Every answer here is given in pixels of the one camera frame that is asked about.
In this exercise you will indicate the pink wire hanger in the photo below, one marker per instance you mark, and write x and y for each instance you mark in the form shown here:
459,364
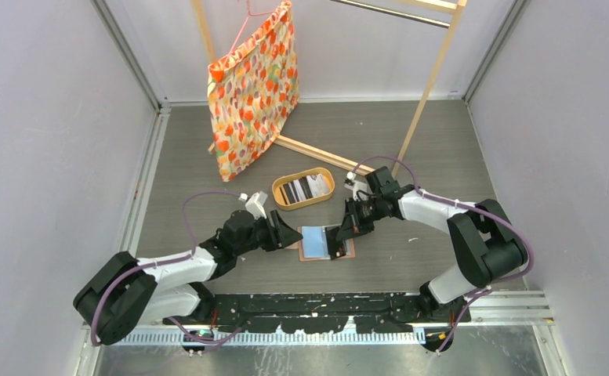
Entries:
255,12

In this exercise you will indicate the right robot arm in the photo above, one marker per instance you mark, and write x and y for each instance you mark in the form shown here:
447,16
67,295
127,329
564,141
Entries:
485,244

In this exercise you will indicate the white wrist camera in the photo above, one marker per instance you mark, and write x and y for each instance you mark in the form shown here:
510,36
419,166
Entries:
359,190
254,203

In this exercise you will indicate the wooden clothes rack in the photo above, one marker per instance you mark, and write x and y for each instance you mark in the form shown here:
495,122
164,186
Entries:
454,9

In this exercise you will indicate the tan oval card tray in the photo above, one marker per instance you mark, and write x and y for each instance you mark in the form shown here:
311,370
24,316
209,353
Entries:
278,199

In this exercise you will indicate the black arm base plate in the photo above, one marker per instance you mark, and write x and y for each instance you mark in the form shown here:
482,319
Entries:
387,312

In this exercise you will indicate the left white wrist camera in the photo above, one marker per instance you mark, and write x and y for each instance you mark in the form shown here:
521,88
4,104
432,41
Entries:
254,203

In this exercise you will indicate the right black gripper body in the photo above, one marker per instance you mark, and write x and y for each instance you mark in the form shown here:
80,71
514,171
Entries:
367,212

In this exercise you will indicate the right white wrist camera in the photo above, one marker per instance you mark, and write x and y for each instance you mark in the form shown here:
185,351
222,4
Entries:
359,190

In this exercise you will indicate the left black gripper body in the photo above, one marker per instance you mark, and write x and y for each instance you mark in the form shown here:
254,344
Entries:
264,235

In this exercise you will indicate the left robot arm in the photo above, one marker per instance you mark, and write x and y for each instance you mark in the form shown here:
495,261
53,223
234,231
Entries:
127,291

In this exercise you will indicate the pink leather card holder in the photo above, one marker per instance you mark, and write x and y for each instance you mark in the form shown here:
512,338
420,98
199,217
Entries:
314,245

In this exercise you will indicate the stack of credit cards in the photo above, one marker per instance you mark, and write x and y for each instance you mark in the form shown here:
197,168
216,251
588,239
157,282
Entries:
304,189

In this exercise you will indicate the floral orange fabric bag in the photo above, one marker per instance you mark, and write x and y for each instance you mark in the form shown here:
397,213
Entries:
251,92

